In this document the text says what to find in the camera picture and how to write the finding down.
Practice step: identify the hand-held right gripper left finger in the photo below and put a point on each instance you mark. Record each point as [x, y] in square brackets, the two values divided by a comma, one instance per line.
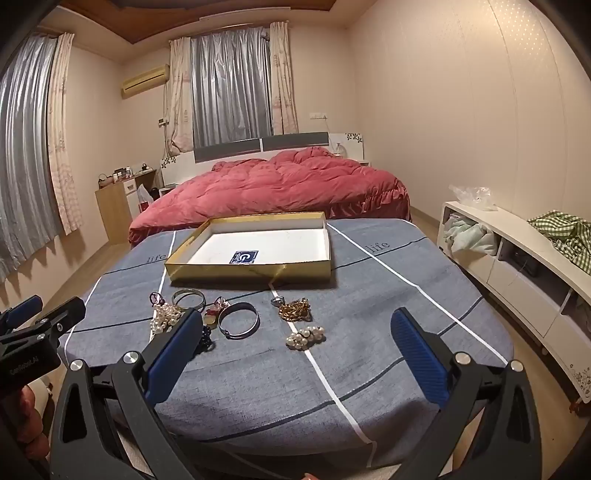
[170, 354]

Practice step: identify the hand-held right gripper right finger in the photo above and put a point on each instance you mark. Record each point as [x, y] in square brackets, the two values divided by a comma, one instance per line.
[421, 356]

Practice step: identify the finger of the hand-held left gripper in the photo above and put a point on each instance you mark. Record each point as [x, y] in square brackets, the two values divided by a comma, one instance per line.
[25, 308]
[60, 314]

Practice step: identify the person's left hand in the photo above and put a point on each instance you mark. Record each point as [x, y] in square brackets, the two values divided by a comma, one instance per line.
[33, 424]

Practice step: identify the silver bangle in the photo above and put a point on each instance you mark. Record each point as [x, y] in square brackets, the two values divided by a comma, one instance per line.
[175, 295]

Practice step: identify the red charm pendant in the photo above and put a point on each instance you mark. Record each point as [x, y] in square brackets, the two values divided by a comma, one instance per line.
[213, 314]

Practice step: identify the dark metal bangle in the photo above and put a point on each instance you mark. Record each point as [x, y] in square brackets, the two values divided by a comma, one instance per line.
[220, 323]

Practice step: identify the wooden desk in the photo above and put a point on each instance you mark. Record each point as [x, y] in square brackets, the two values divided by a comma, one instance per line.
[113, 210]

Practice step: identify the white low cabinet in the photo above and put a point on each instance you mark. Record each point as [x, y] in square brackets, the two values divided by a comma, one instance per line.
[521, 290]

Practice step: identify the light green clothes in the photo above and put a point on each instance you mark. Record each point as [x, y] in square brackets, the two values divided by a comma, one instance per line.
[466, 235]

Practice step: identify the gold cardboard box lid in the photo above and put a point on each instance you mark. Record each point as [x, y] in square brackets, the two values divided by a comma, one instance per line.
[251, 247]

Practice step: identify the black device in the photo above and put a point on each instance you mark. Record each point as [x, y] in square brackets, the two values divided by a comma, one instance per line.
[524, 265]

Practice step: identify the beige handbag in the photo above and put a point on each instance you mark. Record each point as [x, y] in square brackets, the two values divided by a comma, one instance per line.
[105, 181]

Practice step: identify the white plastic bag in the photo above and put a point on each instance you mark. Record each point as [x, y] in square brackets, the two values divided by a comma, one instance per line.
[143, 196]

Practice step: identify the large silver curtain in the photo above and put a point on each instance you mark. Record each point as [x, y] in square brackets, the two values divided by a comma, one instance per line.
[25, 161]

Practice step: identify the clear plastic bag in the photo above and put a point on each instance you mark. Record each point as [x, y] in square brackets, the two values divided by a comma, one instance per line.
[473, 198]

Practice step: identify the floral cream curtain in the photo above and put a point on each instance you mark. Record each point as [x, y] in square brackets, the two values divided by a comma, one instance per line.
[64, 138]
[180, 97]
[284, 78]

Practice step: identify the green checked cloth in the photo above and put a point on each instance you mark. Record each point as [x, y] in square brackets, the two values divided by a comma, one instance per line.
[563, 235]

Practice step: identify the white bed headboard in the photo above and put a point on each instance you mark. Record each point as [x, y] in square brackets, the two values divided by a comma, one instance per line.
[184, 159]

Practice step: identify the red quilt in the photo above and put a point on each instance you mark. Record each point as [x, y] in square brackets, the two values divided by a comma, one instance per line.
[286, 184]

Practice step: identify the silver window curtain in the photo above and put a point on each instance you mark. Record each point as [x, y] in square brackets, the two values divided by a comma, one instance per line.
[228, 87]

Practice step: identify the wall air conditioner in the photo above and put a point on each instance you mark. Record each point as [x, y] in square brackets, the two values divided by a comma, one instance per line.
[145, 81]

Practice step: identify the wall socket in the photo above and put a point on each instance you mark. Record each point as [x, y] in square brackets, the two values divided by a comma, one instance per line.
[318, 115]

